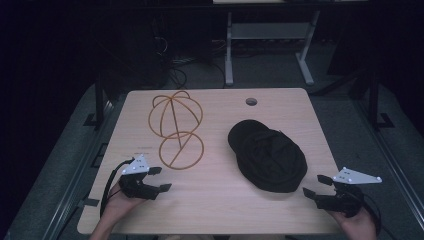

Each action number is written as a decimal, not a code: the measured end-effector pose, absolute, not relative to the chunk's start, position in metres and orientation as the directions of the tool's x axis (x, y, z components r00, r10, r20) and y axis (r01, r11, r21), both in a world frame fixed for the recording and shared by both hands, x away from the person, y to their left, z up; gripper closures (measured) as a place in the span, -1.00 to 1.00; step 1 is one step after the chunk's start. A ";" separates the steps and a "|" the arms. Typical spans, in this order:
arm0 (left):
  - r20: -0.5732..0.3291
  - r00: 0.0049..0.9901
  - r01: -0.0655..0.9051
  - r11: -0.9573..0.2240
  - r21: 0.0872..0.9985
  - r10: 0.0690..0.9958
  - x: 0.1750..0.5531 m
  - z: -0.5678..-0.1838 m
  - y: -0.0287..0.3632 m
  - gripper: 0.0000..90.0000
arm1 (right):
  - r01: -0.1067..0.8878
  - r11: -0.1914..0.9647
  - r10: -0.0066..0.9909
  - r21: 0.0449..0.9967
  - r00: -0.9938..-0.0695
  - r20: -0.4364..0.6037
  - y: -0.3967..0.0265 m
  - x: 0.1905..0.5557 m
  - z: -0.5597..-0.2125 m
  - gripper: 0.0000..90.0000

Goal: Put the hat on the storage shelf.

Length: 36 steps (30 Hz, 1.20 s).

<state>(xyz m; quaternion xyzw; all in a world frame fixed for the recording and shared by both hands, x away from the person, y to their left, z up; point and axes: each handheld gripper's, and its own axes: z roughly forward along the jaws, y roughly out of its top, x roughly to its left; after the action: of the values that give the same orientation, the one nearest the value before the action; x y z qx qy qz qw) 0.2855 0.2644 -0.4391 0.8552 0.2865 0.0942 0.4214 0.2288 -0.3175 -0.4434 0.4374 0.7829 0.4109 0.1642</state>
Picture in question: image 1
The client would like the bundle of floor cables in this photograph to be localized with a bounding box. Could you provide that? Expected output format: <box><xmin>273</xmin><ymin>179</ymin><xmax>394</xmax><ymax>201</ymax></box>
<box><xmin>153</xmin><ymin>36</ymin><xmax>228</xmax><ymax>90</ymax></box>

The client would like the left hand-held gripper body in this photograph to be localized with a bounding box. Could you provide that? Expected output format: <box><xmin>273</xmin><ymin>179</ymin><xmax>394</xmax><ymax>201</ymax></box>
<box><xmin>118</xmin><ymin>153</ymin><xmax>160</xmax><ymax>201</ymax></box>

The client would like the white metal desk frame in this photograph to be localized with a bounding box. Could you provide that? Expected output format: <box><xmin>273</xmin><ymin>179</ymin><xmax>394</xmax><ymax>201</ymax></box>
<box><xmin>223</xmin><ymin>9</ymin><xmax>322</xmax><ymax>87</ymax></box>

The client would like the black cap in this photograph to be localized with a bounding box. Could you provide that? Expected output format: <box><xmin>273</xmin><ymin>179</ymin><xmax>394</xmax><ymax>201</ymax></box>
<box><xmin>227</xmin><ymin>119</ymin><xmax>309</xmax><ymax>194</ymax></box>

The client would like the person's right hand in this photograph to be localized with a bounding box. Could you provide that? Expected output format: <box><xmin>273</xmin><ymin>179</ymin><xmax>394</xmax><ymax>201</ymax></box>
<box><xmin>327</xmin><ymin>205</ymin><xmax>378</xmax><ymax>237</ymax></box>

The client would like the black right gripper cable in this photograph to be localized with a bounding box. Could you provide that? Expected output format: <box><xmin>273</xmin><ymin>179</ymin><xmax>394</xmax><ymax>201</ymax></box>
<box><xmin>349</xmin><ymin>185</ymin><xmax>383</xmax><ymax>236</ymax></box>

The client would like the gold wire hat stand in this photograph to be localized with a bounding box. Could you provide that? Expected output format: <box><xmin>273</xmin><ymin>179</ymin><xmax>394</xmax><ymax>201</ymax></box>
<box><xmin>147</xmin><ymin>90</ymin><xmax>205</xmax><ymax>171</ymax></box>

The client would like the black metal stand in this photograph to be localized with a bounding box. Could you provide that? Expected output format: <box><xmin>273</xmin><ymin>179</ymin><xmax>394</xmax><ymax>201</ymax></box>
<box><xmin>366</xmin><ymin>71</ymin><xmax>396</xmax><ymax>132</ymax></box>
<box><xmin>83</xmin><ymin>74</ymin><xmax>108</xmax><ymax>128</ymax></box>

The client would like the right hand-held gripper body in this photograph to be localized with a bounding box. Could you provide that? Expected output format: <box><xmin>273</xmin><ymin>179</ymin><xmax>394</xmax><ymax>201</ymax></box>
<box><xmin>315</xmin><ymin>166</ymin><xmax>383</xmax><ymax>219</ymax></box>

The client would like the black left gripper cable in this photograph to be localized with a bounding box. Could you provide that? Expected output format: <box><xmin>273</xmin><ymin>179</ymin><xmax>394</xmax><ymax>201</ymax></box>
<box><xmin>99</xmin><ymin>158</ymin><xmax>136</xmax><ymax>218</ymax></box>

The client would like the grey metal floor rail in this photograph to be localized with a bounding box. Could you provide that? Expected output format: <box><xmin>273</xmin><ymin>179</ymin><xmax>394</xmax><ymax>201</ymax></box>
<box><xmin>351</xmin><ymin>98</ymin><xmax>424</xmax><ymax>232</ymax></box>
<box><xmin>39</xmin><ymin>99</ymin><xmax>129</xmax><ymax>240</ymax></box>

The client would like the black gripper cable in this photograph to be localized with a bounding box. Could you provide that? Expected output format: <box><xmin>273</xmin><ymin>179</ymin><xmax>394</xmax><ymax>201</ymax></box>
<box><xmin>99</xmin><ymin>158</ymin><xmax>136</xmax><ymax>218</ymax></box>
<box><xmin>349</xmin><ymin>185</ymin><xmax>383</xmax><ymax>236</ymax></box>

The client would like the person's left hand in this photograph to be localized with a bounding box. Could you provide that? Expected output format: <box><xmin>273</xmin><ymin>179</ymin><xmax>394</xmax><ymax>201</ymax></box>
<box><xmin>105</xmin><ymin>182</ymin><xmax>145</xmax><ymax>221</ymax></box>

